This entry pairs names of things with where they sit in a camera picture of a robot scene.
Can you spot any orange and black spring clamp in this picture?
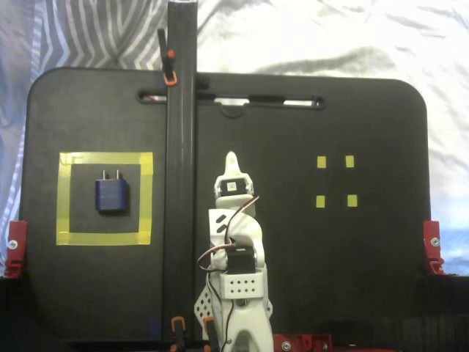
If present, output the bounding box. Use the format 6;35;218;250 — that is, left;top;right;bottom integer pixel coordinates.
157;28;180;87

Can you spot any black long flat bar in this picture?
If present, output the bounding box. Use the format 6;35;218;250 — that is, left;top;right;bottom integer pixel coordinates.
162;0;200;340

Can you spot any red table clamp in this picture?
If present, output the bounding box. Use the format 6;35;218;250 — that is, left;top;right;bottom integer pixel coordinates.
3;219;29;279
422;219;446;276

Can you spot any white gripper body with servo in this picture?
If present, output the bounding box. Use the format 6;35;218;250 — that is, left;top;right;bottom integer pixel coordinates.
213;172;256;202

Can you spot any small orange base clamp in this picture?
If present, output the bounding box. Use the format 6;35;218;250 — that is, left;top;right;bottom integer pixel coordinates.
171;316;186;348
203;317;219;349

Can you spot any red corner bracket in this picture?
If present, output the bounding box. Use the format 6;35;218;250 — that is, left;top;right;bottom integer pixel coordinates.
273;332;333;352

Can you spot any blue and white charger block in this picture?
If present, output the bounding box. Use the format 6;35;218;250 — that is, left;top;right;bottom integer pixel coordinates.
94;168;131;216

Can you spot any yellow tape square outline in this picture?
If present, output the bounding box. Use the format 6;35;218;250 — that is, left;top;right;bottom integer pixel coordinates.
55;151;154;247

